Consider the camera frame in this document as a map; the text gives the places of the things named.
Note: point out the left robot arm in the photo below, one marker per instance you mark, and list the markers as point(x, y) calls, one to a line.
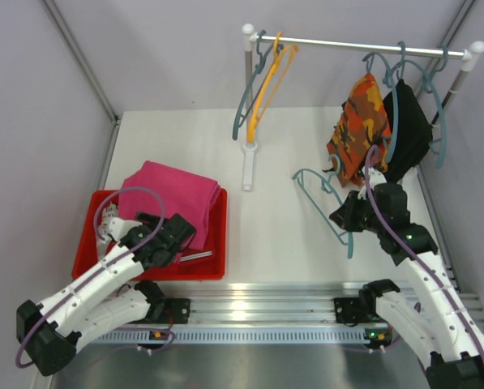
point(52, 331)

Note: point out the teal hanger of pink trousers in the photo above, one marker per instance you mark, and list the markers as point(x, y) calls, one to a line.
point(321, 192)

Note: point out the black trousers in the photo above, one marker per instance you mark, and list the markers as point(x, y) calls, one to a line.
point(413, 134)

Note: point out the pink trousers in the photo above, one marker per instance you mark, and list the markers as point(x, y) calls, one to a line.
point(190, 195)

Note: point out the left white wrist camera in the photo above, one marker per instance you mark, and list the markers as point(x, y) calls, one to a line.
point(115, 228)

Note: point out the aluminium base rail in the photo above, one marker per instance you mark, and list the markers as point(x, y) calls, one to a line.
point(219, 303)

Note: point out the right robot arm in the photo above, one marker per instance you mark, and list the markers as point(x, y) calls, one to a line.
point(445, 338)

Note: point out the teal hanger of newspaper trousers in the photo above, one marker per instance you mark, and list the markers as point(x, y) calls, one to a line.
point(247, 102)

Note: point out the orange plastic hanger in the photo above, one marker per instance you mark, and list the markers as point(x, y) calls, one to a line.
point(282, 57)

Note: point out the newspaper print trousers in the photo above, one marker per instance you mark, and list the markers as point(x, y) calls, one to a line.
point(103, 240)

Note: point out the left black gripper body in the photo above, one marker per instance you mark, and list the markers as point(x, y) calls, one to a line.
point(151, 220)

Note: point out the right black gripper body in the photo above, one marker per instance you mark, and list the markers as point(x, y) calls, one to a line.
point(361, 215)

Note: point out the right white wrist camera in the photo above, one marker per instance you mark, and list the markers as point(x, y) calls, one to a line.
point(371, 178)

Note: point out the perforated cable duct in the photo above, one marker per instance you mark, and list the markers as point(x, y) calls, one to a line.
point(250, 335)

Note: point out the orange camouflage trousers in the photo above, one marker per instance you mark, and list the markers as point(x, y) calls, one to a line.
point(362, 124)

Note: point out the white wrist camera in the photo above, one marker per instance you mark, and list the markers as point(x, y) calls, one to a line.
point(115, 228)
point(371, 178)

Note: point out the red plastic tray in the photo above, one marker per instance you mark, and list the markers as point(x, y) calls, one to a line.
point(214, 269)

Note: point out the teal hanger of black trousers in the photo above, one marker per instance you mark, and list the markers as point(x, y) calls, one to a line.
point(399, 68)

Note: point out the white metal clothes rack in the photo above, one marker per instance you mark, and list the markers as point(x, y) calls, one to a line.
point(468, 57)

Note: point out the empty teal hanger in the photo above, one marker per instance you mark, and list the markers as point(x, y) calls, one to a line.
point(437, 146)

